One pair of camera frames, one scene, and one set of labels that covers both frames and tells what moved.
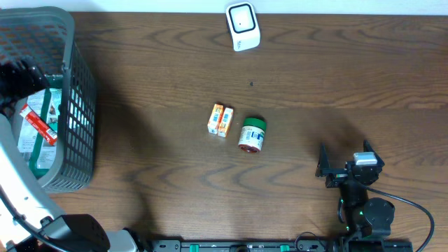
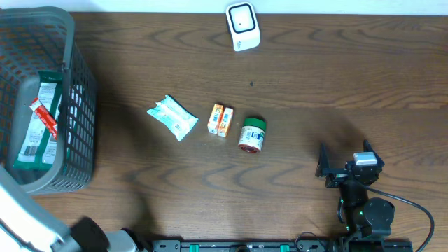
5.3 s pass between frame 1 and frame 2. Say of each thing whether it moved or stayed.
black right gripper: stayed
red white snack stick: moved
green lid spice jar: stayed
